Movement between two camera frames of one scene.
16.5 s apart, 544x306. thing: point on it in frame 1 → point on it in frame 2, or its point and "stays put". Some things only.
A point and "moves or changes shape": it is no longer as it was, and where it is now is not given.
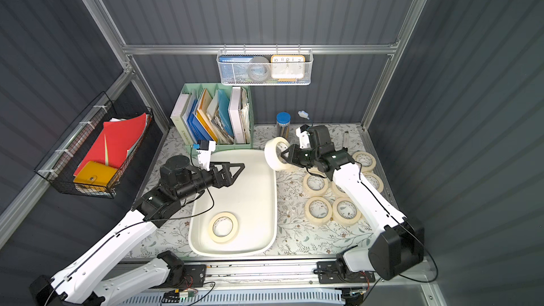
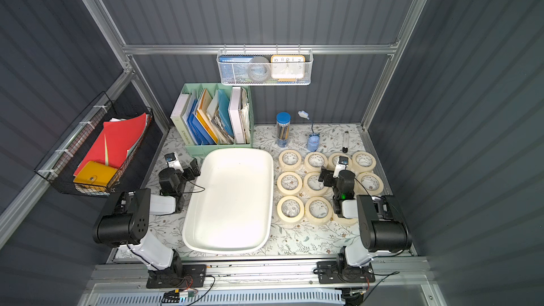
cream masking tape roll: x=374 y=180 stays put
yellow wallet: x=96 y=173 stays put
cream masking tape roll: x=367 y=161 stays put
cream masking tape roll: x=272 y=157 moves or changes shape
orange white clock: x=287 y=68 stays put
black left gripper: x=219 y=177 → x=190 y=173
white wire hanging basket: x=265 y=67 stays put
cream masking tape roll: x=231 y=235 → x=286 y=191
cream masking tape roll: x=315 y=220 stays put
